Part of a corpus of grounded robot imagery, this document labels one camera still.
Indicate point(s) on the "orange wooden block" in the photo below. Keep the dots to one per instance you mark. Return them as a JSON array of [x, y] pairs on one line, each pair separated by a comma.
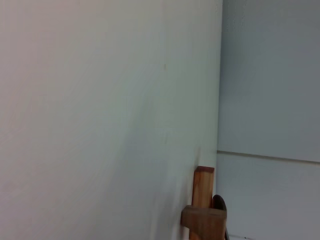
[[203, 185]]

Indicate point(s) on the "brown wooden block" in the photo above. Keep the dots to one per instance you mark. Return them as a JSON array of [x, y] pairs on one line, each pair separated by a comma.
[[202, 217]]

